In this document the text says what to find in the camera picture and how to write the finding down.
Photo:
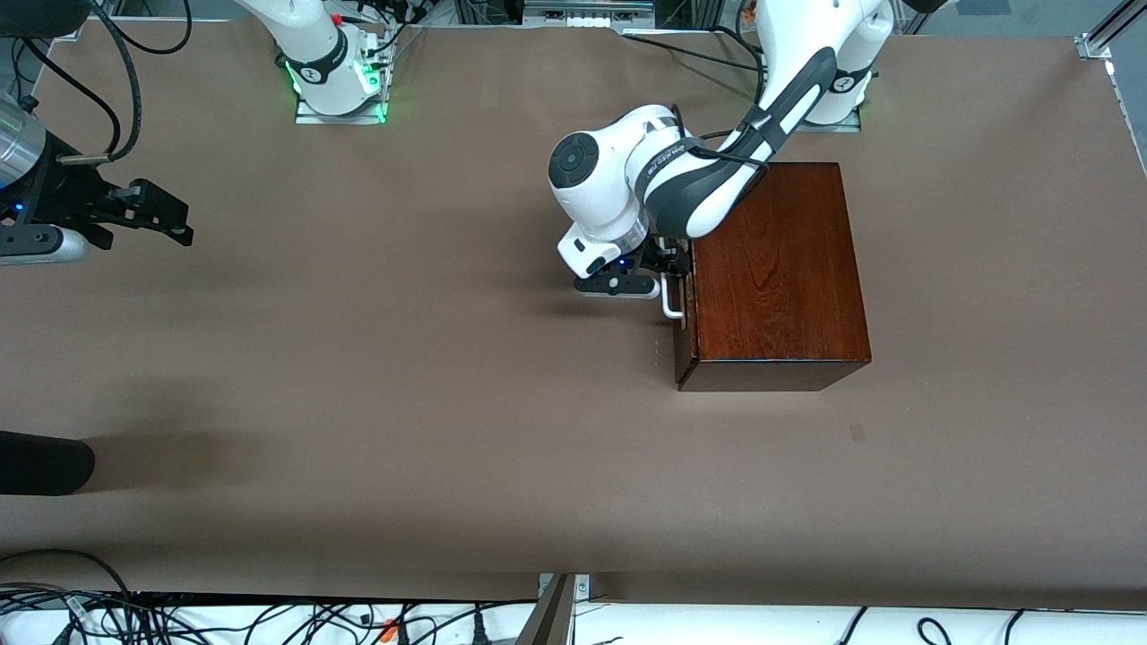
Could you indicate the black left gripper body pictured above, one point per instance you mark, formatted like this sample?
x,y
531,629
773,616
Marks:
x,y
664,259

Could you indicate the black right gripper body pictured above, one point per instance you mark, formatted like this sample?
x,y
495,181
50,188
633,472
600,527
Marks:
x,y
64,194

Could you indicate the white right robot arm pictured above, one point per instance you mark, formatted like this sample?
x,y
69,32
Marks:
x,y
314,36

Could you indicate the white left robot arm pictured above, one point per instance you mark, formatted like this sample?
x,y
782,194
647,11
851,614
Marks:
x,y
609,179

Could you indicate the dark brown wooden cabinet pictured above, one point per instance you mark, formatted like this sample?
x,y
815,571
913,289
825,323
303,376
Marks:
x,y
780,269

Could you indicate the white power strip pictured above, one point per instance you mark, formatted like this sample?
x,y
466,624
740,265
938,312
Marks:
x,y
587,20

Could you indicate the black rounded cylinder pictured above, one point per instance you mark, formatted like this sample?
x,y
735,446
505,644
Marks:
x,y
45,464

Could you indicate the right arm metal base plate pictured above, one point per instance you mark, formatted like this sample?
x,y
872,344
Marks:
x,y
340,118

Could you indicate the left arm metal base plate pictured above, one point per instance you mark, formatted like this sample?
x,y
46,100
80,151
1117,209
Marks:
x,y
833,127

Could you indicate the grey metal bracket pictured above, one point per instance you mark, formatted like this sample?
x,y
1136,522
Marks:
x,y
556,609

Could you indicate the aluminium frame profile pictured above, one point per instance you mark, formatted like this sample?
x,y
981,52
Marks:
x,y
1098,45

